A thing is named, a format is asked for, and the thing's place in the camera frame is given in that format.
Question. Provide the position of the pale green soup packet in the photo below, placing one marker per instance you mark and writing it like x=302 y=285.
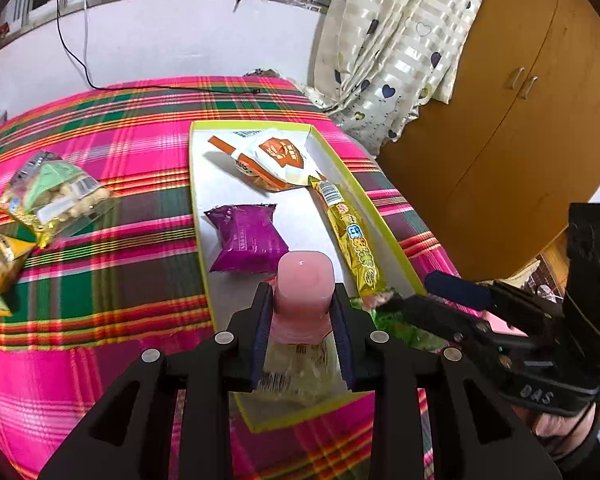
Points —
x=301 y=373

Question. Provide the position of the long yellow snack bar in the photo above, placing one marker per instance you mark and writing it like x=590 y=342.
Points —
x=353 y=242

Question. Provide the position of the short yellow snack bar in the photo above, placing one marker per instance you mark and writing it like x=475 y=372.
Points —
x=44 y=232

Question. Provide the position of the dark clear snack packet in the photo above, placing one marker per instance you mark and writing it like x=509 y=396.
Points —
x=33 y=164

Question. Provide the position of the pink plaid tablecloth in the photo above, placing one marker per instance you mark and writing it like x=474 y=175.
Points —
x=84 y=309

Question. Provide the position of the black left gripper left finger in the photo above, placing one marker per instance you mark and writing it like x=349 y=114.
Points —
x=127 y=434

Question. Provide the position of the orange white snack packet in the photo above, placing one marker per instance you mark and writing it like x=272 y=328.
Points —
x=273 y=159

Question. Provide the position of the pink jelly cup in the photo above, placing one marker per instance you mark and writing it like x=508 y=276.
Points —
x=304 y=285

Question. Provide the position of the wooden wardrobe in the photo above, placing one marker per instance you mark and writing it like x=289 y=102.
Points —
x=493 y=172

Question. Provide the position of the green pea snack bag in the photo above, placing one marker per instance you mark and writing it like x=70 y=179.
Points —
x=400 y=322

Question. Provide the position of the clear bag of puffs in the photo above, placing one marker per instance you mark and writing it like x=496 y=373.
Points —
x=62 y=190

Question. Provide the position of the heart patterned curtain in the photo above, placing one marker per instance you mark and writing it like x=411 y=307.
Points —
x=378 y=62

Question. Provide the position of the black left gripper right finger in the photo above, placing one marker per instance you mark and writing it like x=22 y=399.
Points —
x=475 y=434

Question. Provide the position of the person's right hand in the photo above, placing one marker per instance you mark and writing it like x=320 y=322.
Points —
x=564 y=434

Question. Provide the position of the purple snack packet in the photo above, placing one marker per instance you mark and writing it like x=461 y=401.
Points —
x=249 y=240

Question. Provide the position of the lime green cardboard tray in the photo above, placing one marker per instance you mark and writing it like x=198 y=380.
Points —
x=299 y=218

